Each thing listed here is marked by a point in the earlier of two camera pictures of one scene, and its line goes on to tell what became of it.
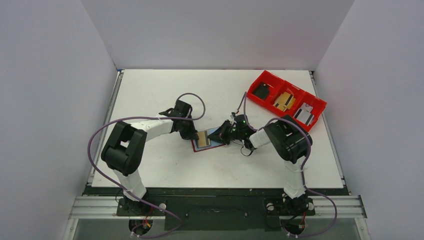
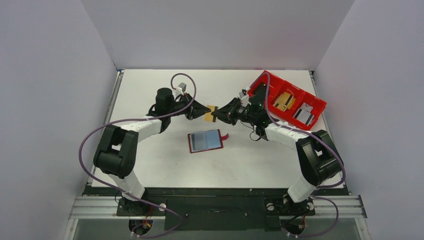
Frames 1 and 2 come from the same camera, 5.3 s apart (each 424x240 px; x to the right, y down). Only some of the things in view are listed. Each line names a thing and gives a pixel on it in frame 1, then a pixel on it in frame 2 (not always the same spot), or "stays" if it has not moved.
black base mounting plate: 188,208 stays
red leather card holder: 204,143 stays
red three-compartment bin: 285,98 stays
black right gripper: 224,130 to 232,112
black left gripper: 190,133 to 190,109
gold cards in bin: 285,100 stays
